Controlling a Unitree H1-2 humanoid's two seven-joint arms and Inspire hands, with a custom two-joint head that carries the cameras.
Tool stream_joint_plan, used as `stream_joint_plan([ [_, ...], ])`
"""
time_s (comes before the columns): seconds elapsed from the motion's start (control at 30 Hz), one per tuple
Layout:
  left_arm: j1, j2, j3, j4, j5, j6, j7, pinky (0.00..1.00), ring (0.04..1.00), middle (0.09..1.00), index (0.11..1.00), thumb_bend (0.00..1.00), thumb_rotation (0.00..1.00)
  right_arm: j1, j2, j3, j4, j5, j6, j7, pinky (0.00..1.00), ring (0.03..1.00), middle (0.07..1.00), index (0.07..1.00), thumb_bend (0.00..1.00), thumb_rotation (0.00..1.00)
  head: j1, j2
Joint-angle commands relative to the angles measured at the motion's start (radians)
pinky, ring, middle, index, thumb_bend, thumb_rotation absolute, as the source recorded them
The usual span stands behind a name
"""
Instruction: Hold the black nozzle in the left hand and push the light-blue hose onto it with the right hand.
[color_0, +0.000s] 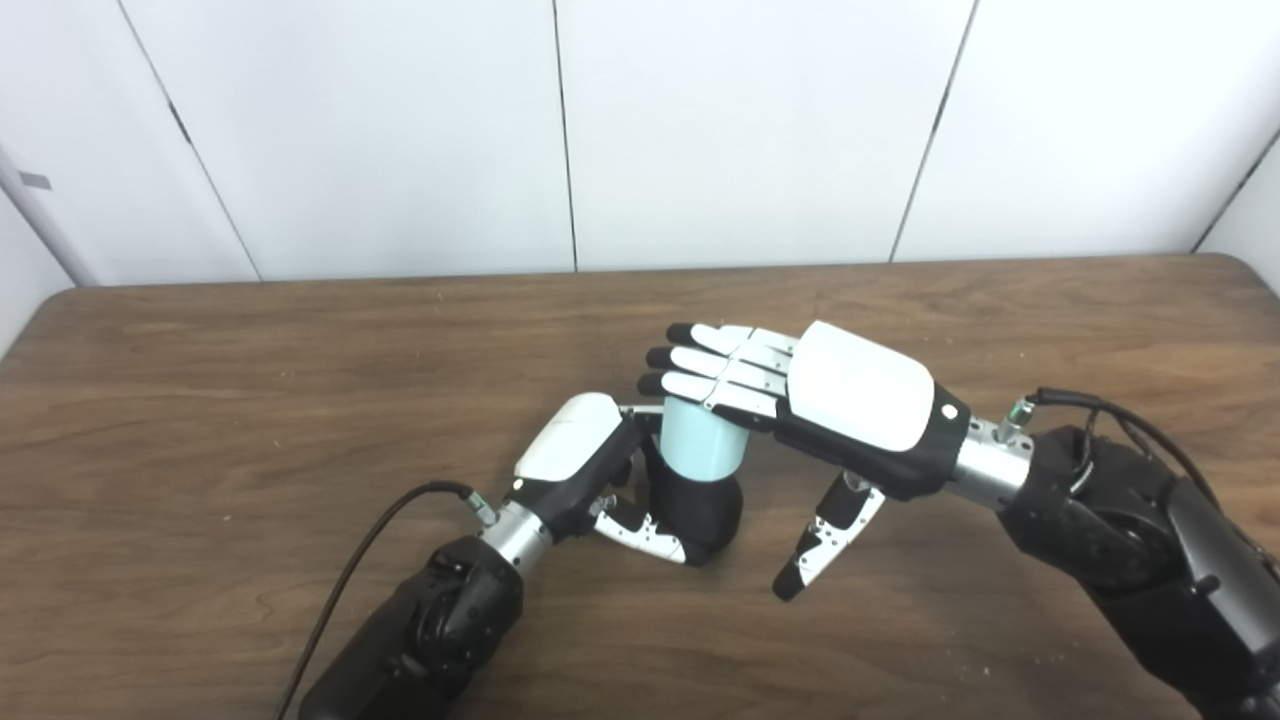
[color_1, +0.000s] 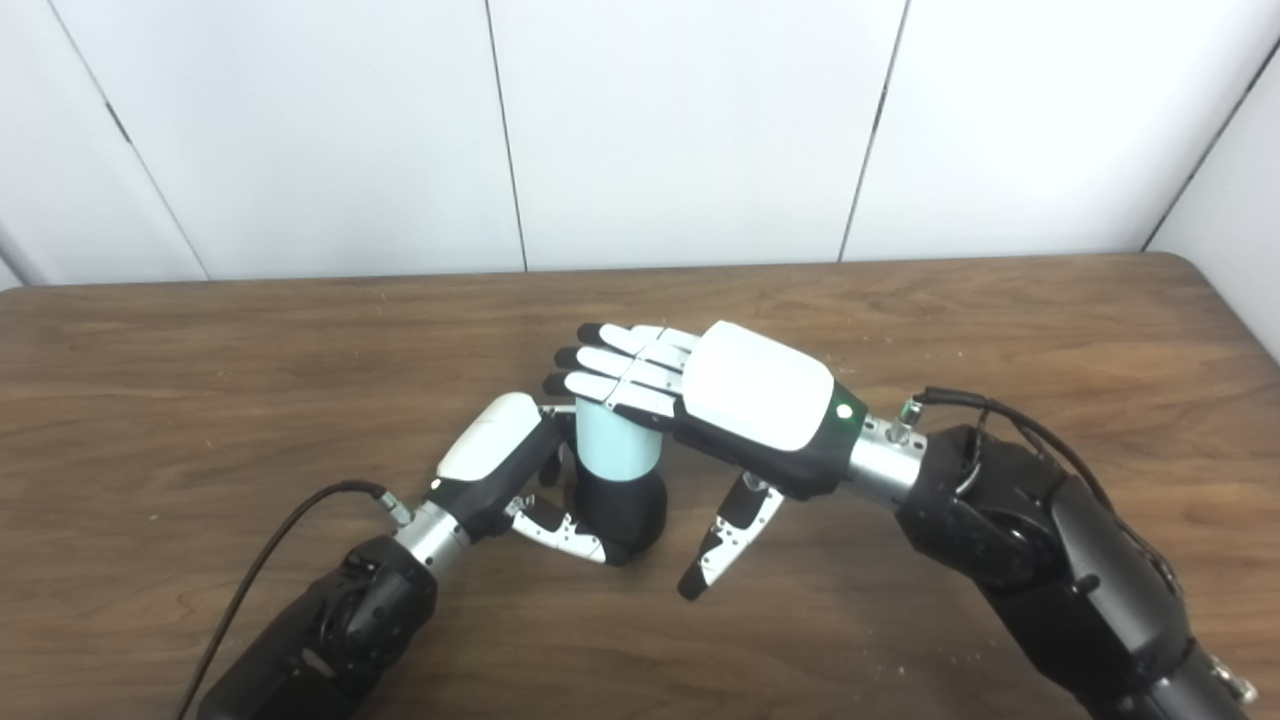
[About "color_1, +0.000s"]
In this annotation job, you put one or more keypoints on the white and black left hand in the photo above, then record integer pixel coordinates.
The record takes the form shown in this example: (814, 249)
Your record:
(490, 435)

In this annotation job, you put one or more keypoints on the white and black right hand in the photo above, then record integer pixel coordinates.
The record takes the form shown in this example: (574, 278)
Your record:
(760, 385)

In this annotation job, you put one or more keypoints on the black nozzle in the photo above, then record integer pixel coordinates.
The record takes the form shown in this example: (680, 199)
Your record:
(625, 515)

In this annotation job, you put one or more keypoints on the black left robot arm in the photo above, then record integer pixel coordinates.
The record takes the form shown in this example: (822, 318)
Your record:
(330, 630)

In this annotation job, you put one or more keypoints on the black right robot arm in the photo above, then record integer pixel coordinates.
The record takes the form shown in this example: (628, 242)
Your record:
(1050, 560)

